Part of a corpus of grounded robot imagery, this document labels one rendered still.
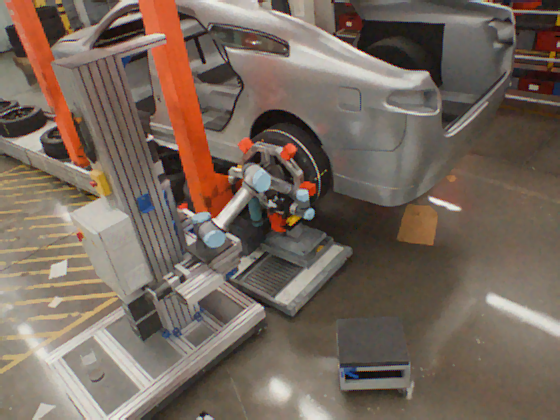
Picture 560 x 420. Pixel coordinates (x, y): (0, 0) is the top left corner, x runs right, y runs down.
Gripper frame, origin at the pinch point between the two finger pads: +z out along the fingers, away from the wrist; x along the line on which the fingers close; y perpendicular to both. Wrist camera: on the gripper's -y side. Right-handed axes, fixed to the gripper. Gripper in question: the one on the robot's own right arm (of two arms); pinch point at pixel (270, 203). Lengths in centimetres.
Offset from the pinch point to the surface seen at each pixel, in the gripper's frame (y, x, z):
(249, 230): -45, -11, 39
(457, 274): -83, -85, -104
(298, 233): -56, -39, 12
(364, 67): 83, -47, -48
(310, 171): 13.0, -30.0, -13.9
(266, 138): 31.6, -28.8, 21.8
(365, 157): 26, -43, -50
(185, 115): 57, 7, 60
